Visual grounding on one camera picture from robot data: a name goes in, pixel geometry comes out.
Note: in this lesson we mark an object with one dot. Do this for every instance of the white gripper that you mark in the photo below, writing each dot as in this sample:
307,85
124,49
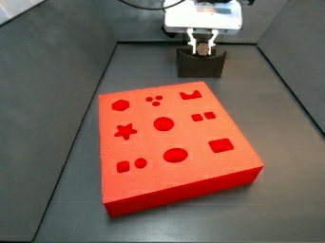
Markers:
192,16

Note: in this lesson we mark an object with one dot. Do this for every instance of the dark grey curved holder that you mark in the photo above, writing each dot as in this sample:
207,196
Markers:
196,66

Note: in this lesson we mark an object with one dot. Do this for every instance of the red foam shape-sorting block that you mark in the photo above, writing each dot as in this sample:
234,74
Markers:
170,147

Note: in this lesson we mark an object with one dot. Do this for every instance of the brown hexagonal wooden peg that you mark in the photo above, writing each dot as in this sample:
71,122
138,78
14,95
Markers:
202,49

